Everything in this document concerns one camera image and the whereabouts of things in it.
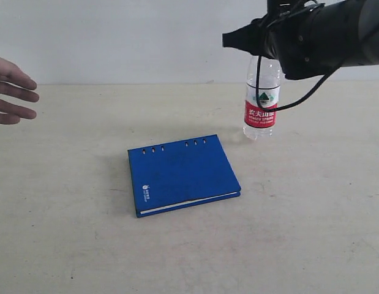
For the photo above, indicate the blue ring binder notebook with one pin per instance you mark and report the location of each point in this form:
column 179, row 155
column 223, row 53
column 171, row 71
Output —
column 180, row 174

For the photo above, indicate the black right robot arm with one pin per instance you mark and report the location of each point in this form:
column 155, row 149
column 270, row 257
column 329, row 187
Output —
column 361, row 33

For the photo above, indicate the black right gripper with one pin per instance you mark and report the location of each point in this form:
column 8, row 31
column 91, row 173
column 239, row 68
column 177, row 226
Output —
column 308, row 40

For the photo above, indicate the clear plastic water bottle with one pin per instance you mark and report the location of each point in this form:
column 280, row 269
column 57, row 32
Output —
column 262, row 93

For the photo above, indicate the person's bare hand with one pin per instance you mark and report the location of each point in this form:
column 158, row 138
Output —
column 17, row 84

